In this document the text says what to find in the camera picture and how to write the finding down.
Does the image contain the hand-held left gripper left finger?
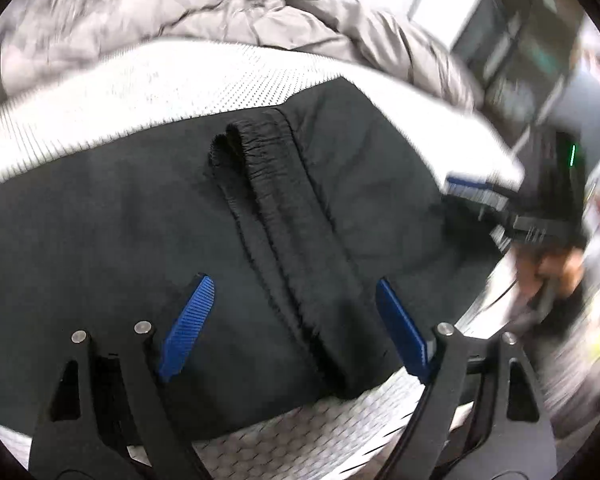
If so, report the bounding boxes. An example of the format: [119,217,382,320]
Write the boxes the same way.
[27,273,216,480]

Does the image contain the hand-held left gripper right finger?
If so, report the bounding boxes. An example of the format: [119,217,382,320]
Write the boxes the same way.
[375,278,558,480]

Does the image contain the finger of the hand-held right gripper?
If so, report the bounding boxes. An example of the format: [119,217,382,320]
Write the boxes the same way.
[444,172,518,211]

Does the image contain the black pants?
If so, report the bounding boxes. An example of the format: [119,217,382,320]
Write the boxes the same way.
[0,76,501,443]

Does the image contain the person's right hand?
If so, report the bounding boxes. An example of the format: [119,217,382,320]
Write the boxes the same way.
[512,247,586,307]

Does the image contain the dark shelf cabinet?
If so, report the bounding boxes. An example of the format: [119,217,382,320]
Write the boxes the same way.
[450,0,587,131]

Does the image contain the grey duvet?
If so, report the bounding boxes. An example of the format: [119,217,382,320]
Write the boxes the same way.
[0,0,481,111]

